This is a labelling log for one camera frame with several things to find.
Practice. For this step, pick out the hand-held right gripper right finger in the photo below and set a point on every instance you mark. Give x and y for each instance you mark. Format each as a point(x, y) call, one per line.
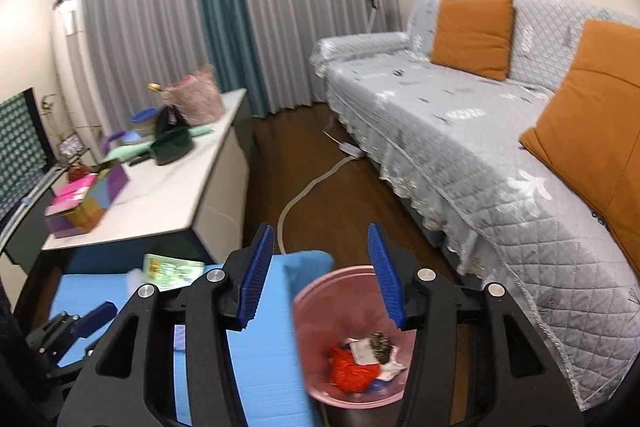
point(385, 277)

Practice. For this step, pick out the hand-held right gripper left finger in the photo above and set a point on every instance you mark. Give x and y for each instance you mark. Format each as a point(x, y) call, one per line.
point(255, 282)

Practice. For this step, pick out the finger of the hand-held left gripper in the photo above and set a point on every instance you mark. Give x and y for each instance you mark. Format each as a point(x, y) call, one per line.
point(95, 318)
point(50, 332)

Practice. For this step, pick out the pink waste bin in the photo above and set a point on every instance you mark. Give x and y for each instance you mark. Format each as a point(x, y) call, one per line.
point(320, 317)

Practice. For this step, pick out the white printed wrapper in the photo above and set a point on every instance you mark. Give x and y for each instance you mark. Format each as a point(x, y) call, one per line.
point(362, 352)

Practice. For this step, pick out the green snack packet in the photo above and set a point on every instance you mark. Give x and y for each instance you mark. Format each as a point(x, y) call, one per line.
point(172, 272)

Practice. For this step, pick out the red foam fruit net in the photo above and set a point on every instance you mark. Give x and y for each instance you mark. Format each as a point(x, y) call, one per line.
point(350, 369)

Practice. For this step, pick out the white-topped coffee table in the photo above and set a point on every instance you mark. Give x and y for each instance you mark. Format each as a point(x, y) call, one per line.
point(190, 187)

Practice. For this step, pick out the colourful gift box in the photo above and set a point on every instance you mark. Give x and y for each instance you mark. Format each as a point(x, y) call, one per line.
point(95, 202)

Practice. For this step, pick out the pink folder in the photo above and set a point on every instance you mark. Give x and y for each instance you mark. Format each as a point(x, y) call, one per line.
point(70, 197)

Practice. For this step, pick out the white plastic rod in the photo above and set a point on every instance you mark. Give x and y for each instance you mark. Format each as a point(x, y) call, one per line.
point(24, 203)

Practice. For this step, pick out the brown teapot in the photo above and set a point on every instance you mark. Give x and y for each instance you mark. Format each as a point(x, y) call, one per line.
point(80, 172)

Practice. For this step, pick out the green round tin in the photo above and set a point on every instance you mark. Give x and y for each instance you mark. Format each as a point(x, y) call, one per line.
point(172, 149)

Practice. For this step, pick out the grey quilted sofa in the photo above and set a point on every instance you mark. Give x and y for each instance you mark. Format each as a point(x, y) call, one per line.
point(450, 132)

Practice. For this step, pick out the mint green cloth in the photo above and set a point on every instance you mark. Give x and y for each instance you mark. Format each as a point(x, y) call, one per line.
point(125, 152)

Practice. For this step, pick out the black television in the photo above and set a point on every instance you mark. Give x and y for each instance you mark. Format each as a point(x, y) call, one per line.
point(44, 142)

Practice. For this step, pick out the green checked cloth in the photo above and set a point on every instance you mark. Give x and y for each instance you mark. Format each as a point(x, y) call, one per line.
point(20, 147)

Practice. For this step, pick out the pink quilted basket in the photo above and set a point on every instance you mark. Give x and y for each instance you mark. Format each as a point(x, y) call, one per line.
point(195, 99)

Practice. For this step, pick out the stack of plastic bowls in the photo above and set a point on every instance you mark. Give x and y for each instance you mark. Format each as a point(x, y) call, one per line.
point(142, 119)

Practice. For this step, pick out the thin-stemmed plant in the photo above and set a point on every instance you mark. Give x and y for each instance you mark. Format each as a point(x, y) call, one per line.
point(46, 106)

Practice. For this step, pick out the small yellow ornament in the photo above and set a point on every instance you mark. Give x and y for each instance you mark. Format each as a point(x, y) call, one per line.
point(156, 87)

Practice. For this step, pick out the orange cushion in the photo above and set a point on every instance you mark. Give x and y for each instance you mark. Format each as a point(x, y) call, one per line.
point(472, 37)
point(595, 132)

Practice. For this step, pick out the white tower air conditioner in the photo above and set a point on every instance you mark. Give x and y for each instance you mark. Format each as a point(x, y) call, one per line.
point(75, 57)

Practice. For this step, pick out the teal curtain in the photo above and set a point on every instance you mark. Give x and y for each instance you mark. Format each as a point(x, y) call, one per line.
point(225, 7)

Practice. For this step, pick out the photo frame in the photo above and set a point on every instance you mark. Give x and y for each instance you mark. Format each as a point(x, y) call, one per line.
point(70, 146)

